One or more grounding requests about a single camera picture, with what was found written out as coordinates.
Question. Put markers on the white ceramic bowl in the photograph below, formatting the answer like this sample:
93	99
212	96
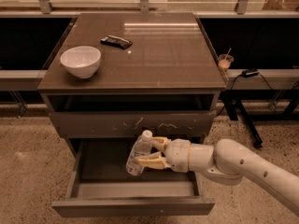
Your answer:
81	61

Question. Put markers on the black power adapter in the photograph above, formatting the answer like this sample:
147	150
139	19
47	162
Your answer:
250	72

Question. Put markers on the dark brown drawer cabinet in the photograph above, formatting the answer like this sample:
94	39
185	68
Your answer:
169	68

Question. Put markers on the black snack wrapper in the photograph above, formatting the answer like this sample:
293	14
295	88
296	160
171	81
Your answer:
117	42

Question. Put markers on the open bottom cabinet drawer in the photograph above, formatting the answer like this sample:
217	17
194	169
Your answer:
101	187

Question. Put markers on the black metal stand leg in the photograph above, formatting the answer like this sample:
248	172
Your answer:
231	103

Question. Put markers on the scratched closed cabinet drawer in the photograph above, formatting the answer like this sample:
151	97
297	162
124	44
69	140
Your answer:
129	124

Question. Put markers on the clear plastic water bottle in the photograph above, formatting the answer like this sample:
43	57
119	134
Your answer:
141	147

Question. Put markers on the plastic cup with straw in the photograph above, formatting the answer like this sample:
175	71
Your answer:
225	61

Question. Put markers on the metal window railing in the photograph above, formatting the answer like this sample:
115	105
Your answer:
201	8

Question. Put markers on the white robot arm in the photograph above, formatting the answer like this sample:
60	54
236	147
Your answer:
227	162

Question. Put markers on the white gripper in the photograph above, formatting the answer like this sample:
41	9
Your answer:
177	154

